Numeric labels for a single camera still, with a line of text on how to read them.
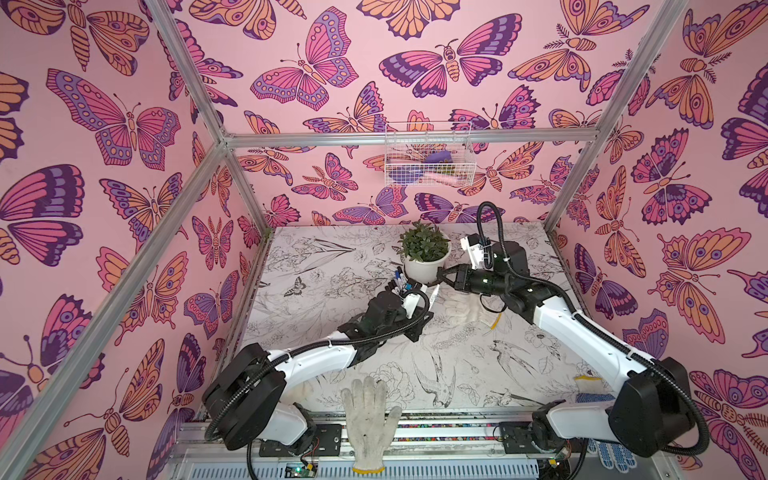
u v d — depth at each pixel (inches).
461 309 38.2
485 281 26.5
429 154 37.6
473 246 28.5
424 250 35.6
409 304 28.1
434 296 30.6
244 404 16.6
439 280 30.7
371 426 29.9
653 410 15.8
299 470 28.3
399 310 25.0
